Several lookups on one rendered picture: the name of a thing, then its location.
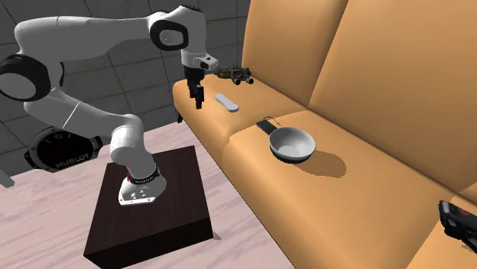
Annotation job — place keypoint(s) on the black round wall clock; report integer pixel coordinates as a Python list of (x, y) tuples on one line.
[(61, 152)]

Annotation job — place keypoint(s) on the orange sofa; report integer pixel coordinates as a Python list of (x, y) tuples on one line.
[(372, 93)]

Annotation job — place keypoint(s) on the dark brown robot stand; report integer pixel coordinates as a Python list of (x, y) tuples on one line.
[(164, 223)]

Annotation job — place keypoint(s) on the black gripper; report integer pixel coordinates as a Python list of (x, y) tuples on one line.
[(193, 74)]

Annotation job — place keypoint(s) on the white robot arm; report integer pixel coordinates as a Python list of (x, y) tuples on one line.
[(85, 37)]

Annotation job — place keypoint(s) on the black and red gadget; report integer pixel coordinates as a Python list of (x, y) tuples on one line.
[(456, 221)]

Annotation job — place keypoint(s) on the white remote control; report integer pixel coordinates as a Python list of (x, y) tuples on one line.
[(226, 102)]

